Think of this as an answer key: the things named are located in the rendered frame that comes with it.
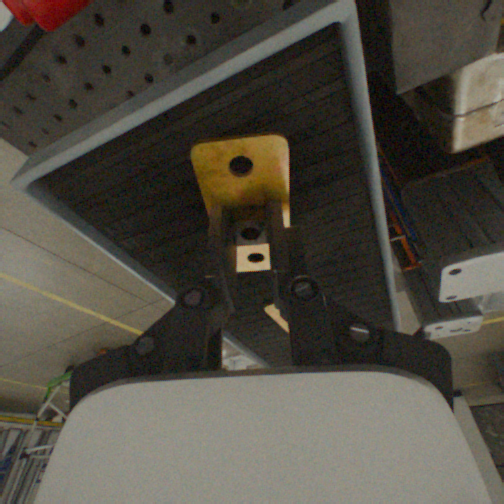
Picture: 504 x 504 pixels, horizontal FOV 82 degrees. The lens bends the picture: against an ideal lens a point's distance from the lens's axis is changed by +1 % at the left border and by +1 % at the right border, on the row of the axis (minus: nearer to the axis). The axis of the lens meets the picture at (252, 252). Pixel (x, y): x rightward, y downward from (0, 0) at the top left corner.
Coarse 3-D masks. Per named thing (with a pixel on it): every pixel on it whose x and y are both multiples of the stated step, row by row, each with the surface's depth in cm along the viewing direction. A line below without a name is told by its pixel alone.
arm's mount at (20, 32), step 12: (12, 24) 37; (36, 24) 37; (0, 36) 38; (12, 36) 38; (24, 36) 38; (36, 36) 43; (0, 48) 39; (12, 48) 39; (24, 48) 42; (0, 60) 40; (12, 60) 42; (0, 72) 41
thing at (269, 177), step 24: (216, 144) 11; (240, 144) 11; (264, 144) 11; (216, 168) 12; (264, 168) 12; (288, 168) 12; (216, 192) 13; (240, 192) 13; (264, 192) 13; (288, 192) 13; (240, 216) 13; (264, 216) 13; (288, 216) 14; (240, 240) 14; (264, 240) 14; (240, 264) 17; (264, 264) 17
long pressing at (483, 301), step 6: (486, 294) 52; (492, 294) 52; (498, 294) 53; (474, 300) 56; (480, 300) 54; (486, 300) 53; (492, 300) 54; (498, 300) 54; (480, 306) 55; (486, 306) 55; (492, 306) 56; (498, 306) 56; (486, 312) 57
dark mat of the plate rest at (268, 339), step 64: (256, 64) 9; (320, 64) 9; (192, 128) 11; (256, 128) 11; (320, 128) 11; (64, 192) 13; (128, 192) 13; (192, 192) 13; (320, 192) 13; (192, 256) 17; (256, 256) 17; (320, 256) 17; (256, 320) 23; (384, 320) 23
